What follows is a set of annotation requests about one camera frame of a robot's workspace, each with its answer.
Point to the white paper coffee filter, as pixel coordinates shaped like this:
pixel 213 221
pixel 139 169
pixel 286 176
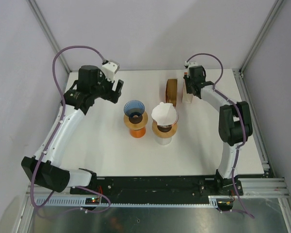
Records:
pixel 163 107

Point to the blue ribbed glass dripper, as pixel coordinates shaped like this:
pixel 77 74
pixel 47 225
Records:
pixel 134 108

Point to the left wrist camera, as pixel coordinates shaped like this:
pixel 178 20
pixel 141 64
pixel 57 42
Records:
pixel 110 68

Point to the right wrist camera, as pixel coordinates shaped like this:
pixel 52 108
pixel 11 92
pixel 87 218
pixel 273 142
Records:
pixel 189 64

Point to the orange glass carafe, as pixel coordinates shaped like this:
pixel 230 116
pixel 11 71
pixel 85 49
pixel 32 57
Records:
pixel 138 133

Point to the pink glass dripper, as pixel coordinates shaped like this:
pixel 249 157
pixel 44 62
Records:
pixel 165 118

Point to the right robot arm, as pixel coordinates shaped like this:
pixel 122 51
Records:
pixel 234 127

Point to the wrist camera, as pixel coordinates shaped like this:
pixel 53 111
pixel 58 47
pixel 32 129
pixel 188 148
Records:
pixel 189 64
pixel 110 68

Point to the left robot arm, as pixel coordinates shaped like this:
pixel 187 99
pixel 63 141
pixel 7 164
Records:
pixel 44 168

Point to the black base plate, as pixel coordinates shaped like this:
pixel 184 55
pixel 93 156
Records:
pixel 161 188

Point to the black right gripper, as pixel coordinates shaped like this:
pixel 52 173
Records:
pixel 187 79

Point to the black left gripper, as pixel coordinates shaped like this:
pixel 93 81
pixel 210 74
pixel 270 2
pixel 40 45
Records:
pixel 111 95

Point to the grey cable duct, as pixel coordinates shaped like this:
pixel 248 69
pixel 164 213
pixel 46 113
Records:
pixel 95 201

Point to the clear glass carafe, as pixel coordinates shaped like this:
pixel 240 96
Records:
pixel 163 141

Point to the orange box of white filters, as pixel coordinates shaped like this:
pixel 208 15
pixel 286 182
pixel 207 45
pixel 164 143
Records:
pixel 186 98

